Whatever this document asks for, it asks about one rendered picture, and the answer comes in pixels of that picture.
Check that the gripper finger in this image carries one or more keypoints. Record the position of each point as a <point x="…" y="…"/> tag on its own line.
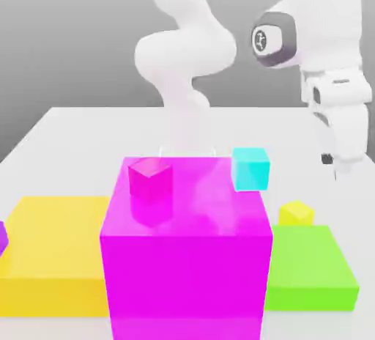
<point x="342" y="169"/>
<point x="327" y="159"/>

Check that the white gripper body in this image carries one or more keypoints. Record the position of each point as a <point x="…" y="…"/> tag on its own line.
<point x="350" y="132"/>

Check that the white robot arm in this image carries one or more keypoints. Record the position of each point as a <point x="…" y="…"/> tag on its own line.
<point x="187" y="52"/>

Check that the small yellow cube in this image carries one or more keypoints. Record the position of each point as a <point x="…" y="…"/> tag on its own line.
<point x="296" y="214"/>

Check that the small cyan cube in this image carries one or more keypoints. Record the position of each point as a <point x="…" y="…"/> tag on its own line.
<point x="251" y="171"/>

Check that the small magenta cube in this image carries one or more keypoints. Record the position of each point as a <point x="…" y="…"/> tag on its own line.
<point x="151" y="196"/>

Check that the small purple cube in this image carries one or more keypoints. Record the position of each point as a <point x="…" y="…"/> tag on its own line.
<point x="3" y="239"/>

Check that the large green box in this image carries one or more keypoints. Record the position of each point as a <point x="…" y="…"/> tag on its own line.
<point x="310" y="269"/>

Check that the large magenta box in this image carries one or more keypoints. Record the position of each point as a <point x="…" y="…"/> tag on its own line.
<point x="187" y="281"/>

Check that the large yellow box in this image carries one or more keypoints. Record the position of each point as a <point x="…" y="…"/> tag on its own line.
<point x="52" y="252"/>

